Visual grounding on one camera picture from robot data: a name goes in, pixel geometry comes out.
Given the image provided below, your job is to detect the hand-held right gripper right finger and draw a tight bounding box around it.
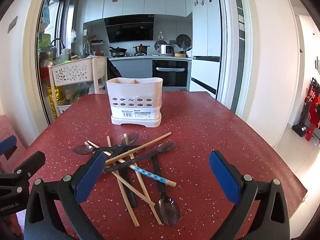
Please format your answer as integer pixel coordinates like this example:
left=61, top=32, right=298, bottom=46
left=209, top=150, right=298, bottom=240

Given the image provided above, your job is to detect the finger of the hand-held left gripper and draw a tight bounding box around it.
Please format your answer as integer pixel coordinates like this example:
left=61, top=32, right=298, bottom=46
left=0, top=135, right=17, bottom=159
left=0, top=151, right=46, bottom=200

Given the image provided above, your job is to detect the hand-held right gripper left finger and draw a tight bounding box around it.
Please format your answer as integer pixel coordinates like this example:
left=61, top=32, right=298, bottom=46
left=24, top=151, right=107, bottom=240

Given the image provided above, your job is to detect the plain wooden chopstick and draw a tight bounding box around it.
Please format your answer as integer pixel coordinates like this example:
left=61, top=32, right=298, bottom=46
left=111, top=170, right=156, bottom=207
left=106, top=135, right=140, bottom=228
left=105, top=132, right=172, bottom=166
left=123, top=133, right=162, bottom=225

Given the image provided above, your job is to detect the blue patterned wooden chopstick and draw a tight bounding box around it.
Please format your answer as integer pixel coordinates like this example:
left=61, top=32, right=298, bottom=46
left=84, top=140, right=177, bottom=187

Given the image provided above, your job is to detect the white plastic utensil holder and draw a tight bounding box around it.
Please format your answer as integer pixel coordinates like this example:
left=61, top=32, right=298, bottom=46
left=106, top=78, right=164, bottom=126

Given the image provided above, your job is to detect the pink plastic stool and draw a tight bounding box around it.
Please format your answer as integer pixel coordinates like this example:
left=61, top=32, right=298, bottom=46
left=0, top=115, right=27, bottom=173

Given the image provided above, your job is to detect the gold foil bag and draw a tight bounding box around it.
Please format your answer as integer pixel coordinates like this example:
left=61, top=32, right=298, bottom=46
left=47, top=84, right=66, bottom=118

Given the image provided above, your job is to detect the cream plastic storage cart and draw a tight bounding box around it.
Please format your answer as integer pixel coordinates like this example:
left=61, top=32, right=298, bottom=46
left=48, top=56, right=108, bottom=118

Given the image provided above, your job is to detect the steel pot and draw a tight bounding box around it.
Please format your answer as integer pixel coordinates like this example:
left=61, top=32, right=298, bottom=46
left=39, top=45, right=57, bottom=59

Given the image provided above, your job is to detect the red and black object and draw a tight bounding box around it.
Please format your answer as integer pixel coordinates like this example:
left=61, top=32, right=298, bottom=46
left=292, top=76, right=320, bottom=143

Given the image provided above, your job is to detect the black built-in oven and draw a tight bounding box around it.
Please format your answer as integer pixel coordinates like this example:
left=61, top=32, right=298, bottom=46
left=152, top=59, right=188, bottom=87

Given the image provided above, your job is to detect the black kitchen faucet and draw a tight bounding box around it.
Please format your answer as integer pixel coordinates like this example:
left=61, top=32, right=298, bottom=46
left=51, top=39, right=66, bottom=55

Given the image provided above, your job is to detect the grey kitchen counter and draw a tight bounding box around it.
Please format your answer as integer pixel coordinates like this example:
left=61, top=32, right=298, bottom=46
left=107, top=54, right=193, bottom=90

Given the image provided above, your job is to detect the spice rack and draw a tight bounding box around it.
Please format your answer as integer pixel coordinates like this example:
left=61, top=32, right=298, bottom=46
left=85, top=40, right=105, bottom=57

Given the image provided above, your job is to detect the black wok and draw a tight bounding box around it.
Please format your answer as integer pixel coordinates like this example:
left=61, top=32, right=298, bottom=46
left=109, top=46, right=128, bottom=57

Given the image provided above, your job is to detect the copper cooking pot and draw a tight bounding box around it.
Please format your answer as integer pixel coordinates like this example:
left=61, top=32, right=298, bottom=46
left=133, top=43, right=150, bottom=54

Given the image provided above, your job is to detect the silver rice cooker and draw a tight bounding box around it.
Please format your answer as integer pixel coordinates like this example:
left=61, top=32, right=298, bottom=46
left=159, top=44, right=175, bottom=56

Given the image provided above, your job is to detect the large round black rack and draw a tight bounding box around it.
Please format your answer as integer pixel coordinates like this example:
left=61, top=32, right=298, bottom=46
left=176, top=34, right=192, bottom=50

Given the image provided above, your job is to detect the white refrigerator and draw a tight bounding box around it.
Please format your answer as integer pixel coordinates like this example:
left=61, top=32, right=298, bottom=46
left=189, top=0, right=227, bottom=98

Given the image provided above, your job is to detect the black range hood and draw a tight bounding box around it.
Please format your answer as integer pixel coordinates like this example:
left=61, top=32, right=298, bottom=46
left=104, top=14, right=154, bottom=43

